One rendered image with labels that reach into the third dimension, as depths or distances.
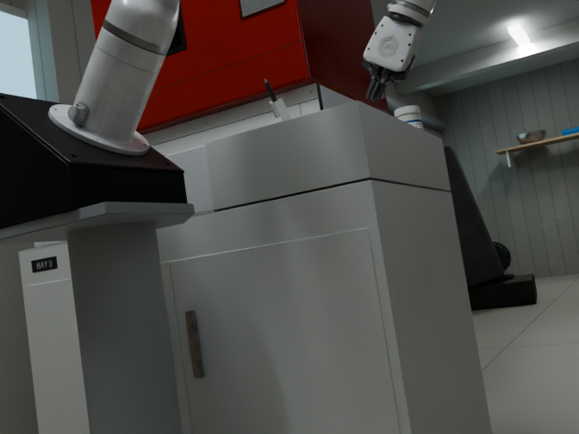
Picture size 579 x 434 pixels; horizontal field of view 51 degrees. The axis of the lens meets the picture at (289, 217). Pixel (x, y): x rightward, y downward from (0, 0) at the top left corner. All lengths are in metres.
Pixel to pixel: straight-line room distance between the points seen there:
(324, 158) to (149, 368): 0.49
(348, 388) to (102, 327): 0.46
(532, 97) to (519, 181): 1.19
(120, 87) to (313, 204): 0.41
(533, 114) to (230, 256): 8.36
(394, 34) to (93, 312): 0.80
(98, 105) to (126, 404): 0.52
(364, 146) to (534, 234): 8.25
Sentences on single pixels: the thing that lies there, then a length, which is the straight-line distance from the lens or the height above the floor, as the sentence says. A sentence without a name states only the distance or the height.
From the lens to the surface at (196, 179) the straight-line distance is 1.31.
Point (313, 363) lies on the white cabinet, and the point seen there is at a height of 0.49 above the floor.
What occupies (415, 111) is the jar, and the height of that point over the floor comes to 1.04.
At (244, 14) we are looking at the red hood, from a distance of 2.02.
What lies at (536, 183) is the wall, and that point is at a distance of 9.33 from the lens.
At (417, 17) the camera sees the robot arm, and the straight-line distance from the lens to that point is 1.33.
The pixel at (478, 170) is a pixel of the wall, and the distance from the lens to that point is 9.48.
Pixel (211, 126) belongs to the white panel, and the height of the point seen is 1.18.
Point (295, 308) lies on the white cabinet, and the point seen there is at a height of 0.60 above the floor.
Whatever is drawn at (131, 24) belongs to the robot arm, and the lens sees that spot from 1.12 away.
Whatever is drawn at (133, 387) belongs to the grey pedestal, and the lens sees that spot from 1.11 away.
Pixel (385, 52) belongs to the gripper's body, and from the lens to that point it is 1.33.
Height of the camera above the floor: 0.68
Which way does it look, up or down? 5 degrees up
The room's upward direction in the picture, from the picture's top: 8 degrees counter-clockwise
